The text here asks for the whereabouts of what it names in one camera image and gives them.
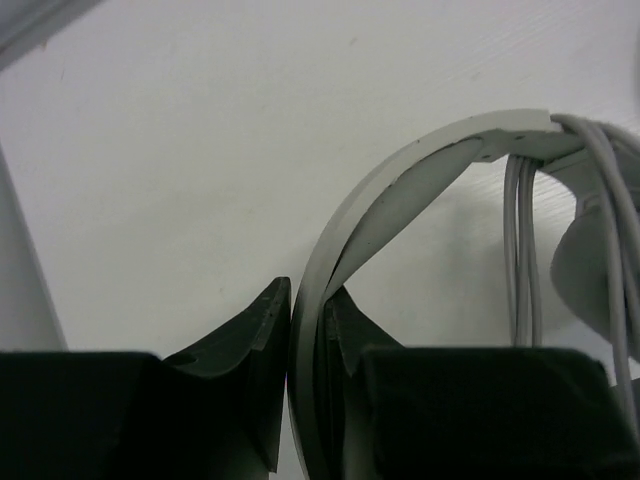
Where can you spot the grey white headphones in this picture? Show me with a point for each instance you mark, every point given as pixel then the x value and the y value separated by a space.
pixel 522 411

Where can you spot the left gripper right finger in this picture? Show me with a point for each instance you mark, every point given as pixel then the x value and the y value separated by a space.
pixel 345 414

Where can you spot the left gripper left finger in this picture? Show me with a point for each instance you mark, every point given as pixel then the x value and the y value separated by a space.
pixel 217 404

